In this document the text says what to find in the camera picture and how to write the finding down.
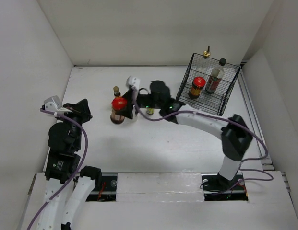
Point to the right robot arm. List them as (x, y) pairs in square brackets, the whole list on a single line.
[(233, 132)]

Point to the clear glass pourer bottle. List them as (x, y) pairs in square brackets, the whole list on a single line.
[(202, 64)]

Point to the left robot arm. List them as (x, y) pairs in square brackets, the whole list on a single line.
[(68, 182)]

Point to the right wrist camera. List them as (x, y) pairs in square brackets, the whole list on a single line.
[(133, 83)]

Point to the black wire rack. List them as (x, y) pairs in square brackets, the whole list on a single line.
[(214, 103)]

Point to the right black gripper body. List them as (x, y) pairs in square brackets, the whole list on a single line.
[(144, 100)]

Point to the black cap sauce bottle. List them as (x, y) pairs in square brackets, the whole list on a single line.
[(215, 77)]

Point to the small yellow label bottle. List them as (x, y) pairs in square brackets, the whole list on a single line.
[(116, 92), (150, 111)]

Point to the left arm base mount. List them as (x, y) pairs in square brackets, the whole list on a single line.
[(108, 185)]

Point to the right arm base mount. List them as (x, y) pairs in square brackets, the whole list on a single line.
[(216, 188)]

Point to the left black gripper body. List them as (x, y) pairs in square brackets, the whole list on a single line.
[(74, 115)]

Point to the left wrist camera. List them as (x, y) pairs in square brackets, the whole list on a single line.
[(52, 104)]

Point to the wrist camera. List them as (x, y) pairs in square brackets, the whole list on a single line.
[(52, 104), (133, 83)]

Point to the silver lid spice shaker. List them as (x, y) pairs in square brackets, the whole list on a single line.
[(135, 116)]

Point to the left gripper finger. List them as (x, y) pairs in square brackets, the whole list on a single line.
[(69, 106), (82, 110)]

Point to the red lid jar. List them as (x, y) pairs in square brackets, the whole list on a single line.
[(118, 104), (198, 84)]

